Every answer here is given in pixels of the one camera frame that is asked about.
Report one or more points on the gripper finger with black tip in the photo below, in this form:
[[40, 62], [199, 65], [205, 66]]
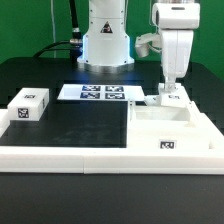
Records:
[[170, 83]]

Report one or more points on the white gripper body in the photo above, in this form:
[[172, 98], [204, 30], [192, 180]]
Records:
[[176, 23]]

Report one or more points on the white cabinet door panel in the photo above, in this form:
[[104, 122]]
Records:
[[151, 100], [175, 98]]

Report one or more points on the white cabinet body box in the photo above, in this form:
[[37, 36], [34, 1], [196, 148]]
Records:
[[168, 128]]

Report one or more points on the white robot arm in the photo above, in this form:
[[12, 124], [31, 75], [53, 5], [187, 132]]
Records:
[[106, 45]]

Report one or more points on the white cabinet top block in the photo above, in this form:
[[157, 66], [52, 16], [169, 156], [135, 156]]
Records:
[[29, 104]]

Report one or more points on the white marker sheet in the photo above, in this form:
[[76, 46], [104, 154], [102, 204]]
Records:
[[101, 92]]

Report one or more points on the white L-shaped obstacle frame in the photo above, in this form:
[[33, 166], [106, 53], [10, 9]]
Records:
[[117, 160]]

